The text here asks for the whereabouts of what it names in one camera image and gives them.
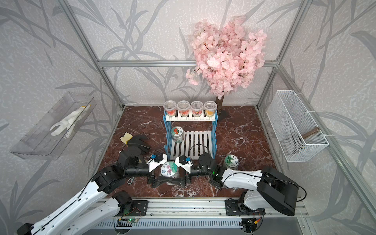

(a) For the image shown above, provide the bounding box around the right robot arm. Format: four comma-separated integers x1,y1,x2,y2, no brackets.
161,153,300,216

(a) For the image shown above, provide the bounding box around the wooden handled brush in basket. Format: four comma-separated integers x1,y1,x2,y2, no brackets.
286,127,320,147

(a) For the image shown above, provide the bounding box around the blue white two-tier shelf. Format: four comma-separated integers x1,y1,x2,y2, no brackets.
163,112,218,160

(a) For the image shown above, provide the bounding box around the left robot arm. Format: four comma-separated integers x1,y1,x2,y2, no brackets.
17,146,167,235

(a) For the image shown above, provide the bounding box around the clear seed container red label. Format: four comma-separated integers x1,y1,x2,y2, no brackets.
164,100,177,117

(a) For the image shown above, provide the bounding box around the black work glove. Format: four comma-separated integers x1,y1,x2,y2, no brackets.
120,132,151,154

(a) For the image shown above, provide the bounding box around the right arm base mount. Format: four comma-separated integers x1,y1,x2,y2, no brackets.
225,198,265,216

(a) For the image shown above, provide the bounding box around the green label seed container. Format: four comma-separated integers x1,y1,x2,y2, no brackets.
224,154,240,170

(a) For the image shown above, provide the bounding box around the small clear container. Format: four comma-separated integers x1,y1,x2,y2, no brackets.
204,101,217,117

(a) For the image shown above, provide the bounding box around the pink flower lid container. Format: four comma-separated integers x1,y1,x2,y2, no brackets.
160,161,180,179

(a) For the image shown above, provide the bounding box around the clear acrylic wall tray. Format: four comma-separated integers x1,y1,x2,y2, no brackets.
10,92,97,160

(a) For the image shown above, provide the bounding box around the white wire mesh basket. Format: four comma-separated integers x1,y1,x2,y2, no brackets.
267,90,329,163

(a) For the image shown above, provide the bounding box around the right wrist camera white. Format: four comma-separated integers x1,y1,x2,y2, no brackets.
175,155,193,174

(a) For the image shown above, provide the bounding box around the strawberry lid seed container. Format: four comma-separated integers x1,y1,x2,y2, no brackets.
170,126,185,143

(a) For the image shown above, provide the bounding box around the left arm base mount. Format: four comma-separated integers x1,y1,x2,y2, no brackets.
108,191,149,217

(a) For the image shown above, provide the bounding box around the white glove in tray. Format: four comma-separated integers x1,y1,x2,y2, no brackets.
50,105,91,139

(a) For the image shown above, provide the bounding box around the pink artificial blossom tree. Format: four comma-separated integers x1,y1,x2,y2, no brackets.
186,15,267,119

